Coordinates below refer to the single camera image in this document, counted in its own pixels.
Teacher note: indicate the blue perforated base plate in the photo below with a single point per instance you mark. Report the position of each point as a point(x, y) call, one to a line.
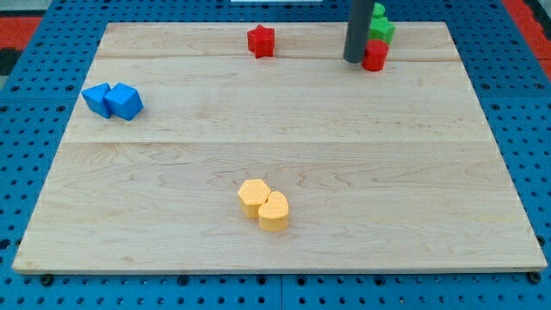
point(502, 47)

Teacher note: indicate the yellow hexagon block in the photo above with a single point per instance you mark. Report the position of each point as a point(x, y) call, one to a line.
point(251, 195)

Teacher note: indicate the green circle block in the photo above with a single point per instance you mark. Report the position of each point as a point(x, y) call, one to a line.
point(378, 11)

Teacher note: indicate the light wooden board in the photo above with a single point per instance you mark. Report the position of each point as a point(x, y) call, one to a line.
point(389, 172)

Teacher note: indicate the green star block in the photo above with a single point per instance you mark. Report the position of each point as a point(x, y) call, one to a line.
point(381, 29)

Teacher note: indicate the blue cube block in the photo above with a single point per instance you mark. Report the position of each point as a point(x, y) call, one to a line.
point(124, 101)

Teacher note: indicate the yellow heart block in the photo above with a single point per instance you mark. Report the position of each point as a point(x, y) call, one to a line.
point(274, 213)

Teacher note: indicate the red star block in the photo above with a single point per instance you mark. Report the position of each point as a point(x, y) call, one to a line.
point(261, 41)

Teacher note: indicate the blue triangle block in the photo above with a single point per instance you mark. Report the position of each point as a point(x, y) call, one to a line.
point(95, 99)

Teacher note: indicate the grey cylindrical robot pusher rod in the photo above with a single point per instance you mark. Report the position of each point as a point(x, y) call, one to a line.
point(357, 30)

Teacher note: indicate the red circle block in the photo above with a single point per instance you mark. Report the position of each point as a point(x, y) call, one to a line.
point(375, 55)

